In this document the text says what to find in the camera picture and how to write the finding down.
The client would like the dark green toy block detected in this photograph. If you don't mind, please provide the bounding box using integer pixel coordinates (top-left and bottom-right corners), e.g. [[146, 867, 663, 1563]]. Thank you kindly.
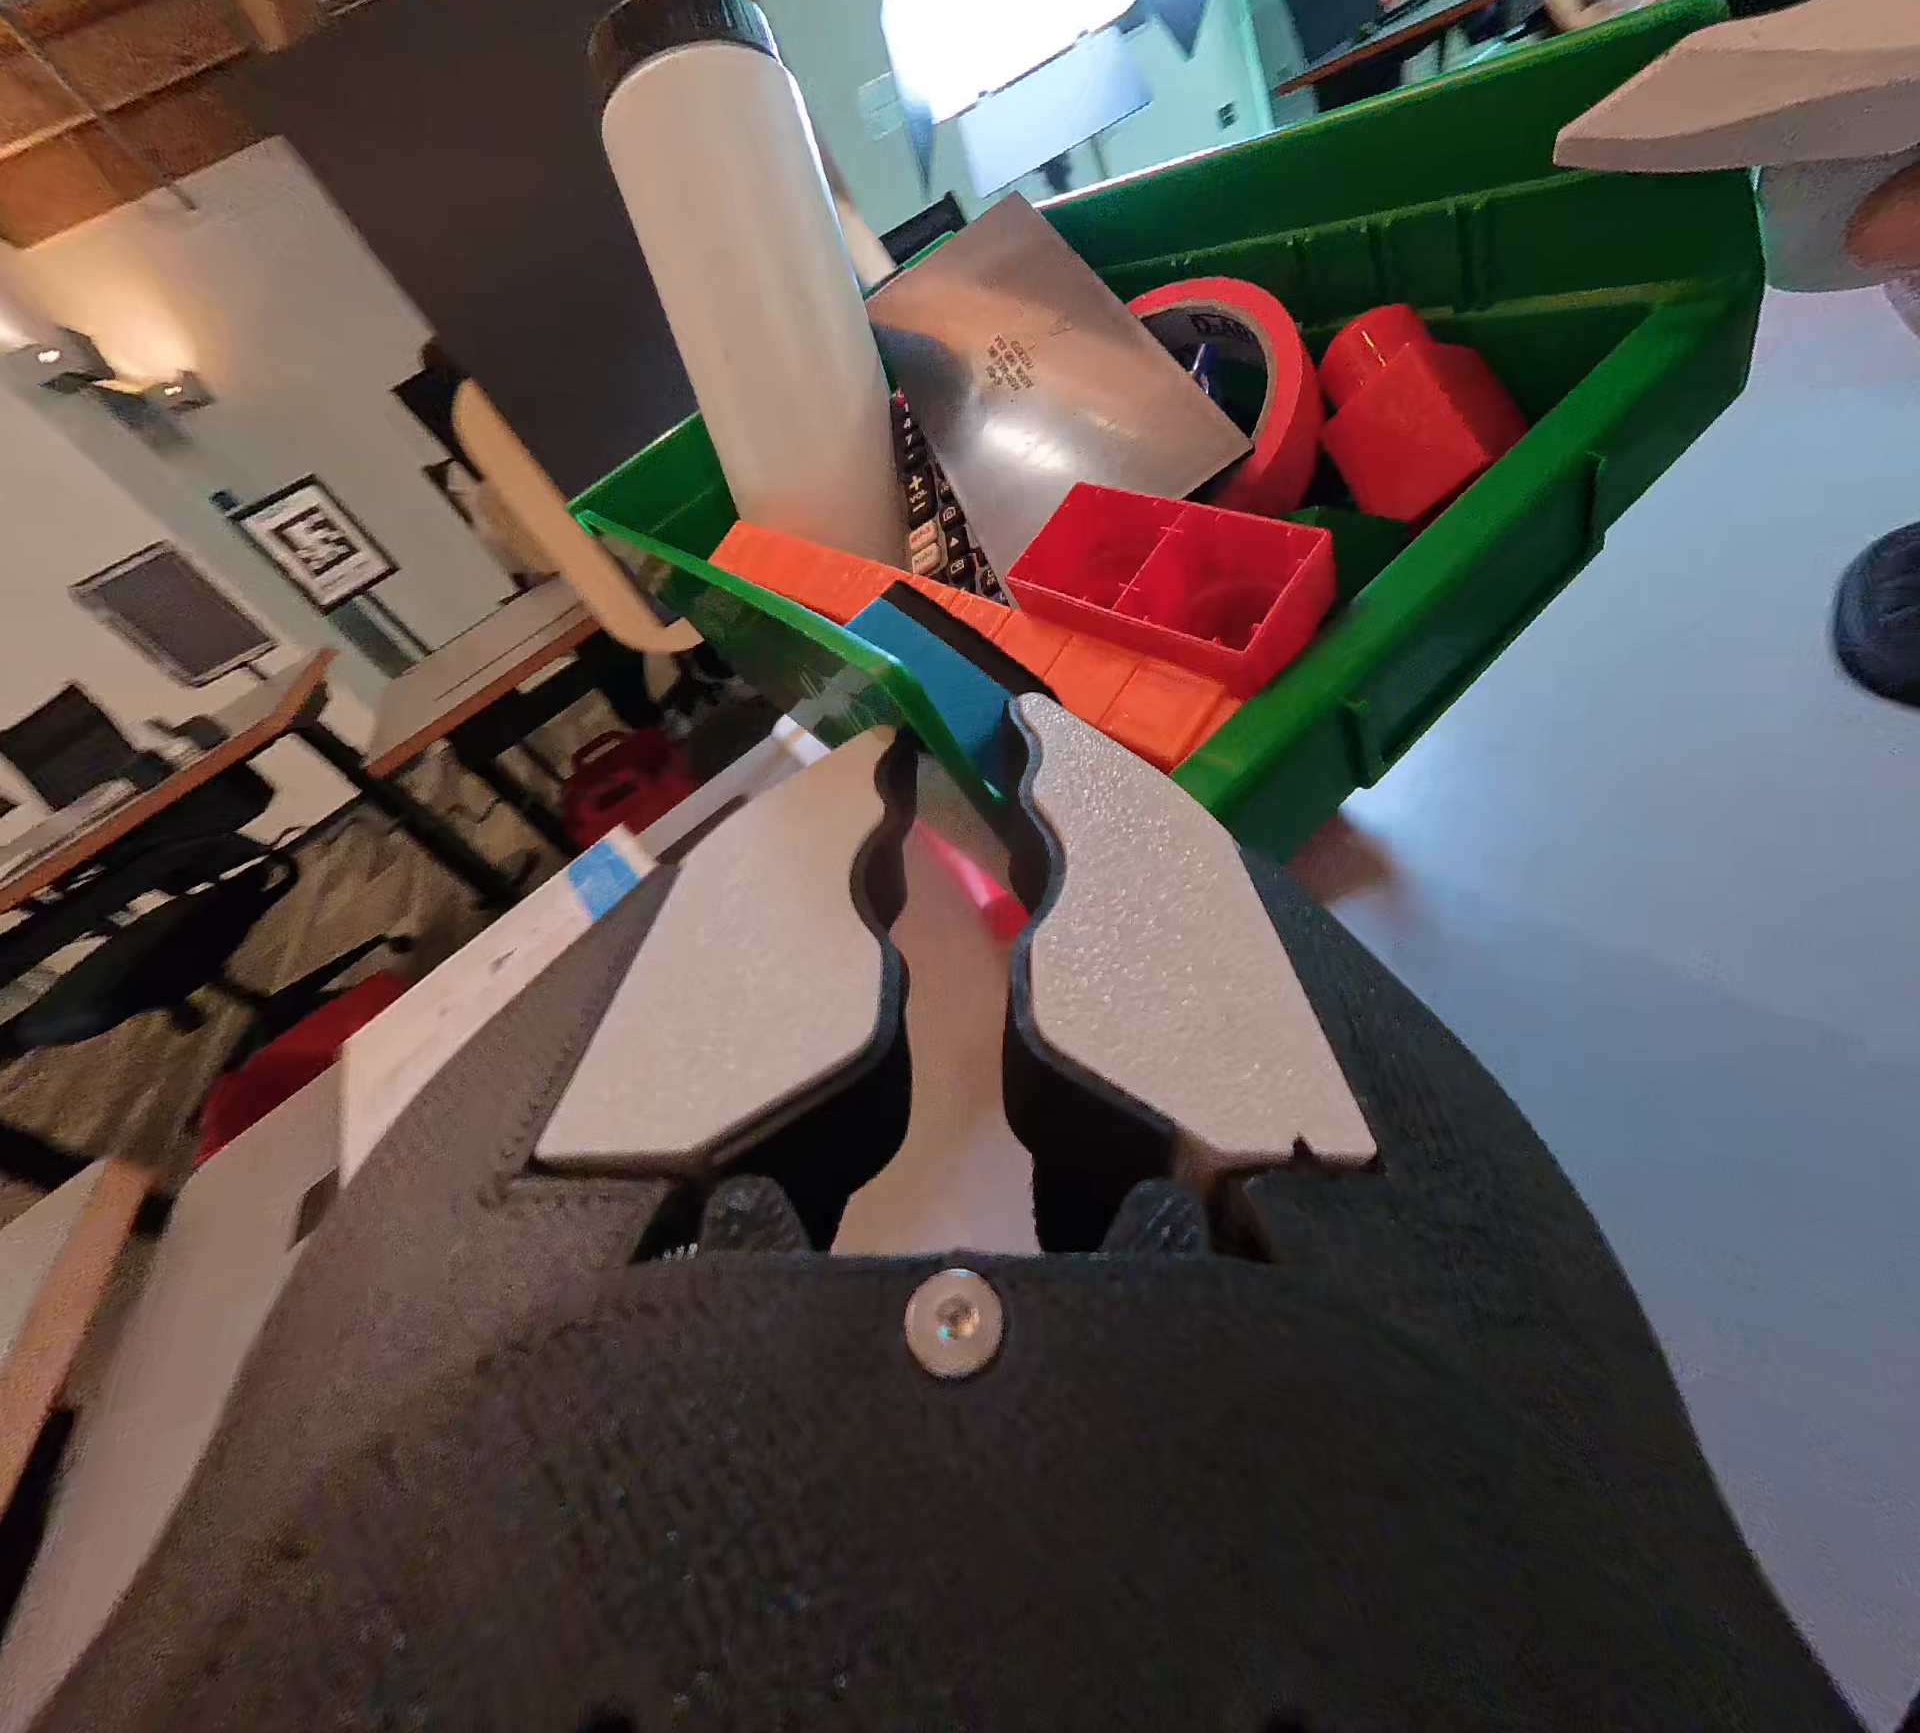
[[1286, 501, 1419, 603]]

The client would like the white bottle with black cap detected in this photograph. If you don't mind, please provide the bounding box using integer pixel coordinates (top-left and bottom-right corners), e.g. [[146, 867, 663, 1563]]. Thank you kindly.
[[588, 0, 920, 574]]

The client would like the grey wall panel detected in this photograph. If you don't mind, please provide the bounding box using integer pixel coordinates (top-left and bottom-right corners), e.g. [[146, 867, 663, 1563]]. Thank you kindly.
[[68, 542, 281, 690]]

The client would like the wooden edged office desk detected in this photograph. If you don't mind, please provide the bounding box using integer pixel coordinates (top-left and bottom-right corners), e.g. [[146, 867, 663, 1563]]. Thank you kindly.
[[0, 645, 528, 917], [366, 579, 647, 775]]

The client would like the shiny metal plate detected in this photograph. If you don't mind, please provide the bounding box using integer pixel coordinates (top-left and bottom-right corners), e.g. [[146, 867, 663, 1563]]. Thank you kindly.
[[864, 191, 1255, 574]]

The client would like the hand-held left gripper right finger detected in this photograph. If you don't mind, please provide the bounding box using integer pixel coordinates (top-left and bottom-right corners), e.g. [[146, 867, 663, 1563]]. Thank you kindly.
[[1000, 692, 1381, 1176]]

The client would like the orange long toy brick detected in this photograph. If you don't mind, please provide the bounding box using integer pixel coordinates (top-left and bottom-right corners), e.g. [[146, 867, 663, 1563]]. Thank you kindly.
[[703, 521, 1250, 775]]

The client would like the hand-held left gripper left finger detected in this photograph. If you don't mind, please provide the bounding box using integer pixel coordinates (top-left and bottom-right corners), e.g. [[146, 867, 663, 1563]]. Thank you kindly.
[[532, 725, 920, 1180]]

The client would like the black office chair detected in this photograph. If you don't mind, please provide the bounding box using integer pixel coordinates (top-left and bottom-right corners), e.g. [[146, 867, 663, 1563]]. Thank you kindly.
[[0, 682, 301, 1061]]

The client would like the red tape roll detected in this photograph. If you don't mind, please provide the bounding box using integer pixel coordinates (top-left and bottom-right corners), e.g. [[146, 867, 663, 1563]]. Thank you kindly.
[[1124, 274, 1332, 521]]

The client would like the red two-stud toy brick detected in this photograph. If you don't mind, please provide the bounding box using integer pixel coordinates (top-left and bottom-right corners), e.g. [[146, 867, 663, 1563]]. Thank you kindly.
[[1002, 482, 1340, 702]]

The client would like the blue whiteboard eraser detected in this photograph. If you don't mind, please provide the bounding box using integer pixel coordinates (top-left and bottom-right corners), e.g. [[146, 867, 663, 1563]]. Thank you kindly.
[[839, 579, 1056, 797]]

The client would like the red bag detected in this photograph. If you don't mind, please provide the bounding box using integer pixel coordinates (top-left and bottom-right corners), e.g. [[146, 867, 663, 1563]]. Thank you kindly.
[[561, 725, 701, 853], [191, 970, 419, 1164]]

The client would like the black framed marker sign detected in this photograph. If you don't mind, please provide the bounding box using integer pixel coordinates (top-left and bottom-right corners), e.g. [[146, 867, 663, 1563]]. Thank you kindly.
[[228, 472, 402, 613]]

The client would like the black calculator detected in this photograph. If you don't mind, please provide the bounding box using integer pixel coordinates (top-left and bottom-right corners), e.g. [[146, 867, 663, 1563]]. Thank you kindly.
[[888, 390, 1009, 604]]

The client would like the green plastic bin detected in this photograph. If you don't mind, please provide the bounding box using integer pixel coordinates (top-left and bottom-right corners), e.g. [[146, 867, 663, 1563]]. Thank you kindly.
[[570, 0, 1772, 864]]

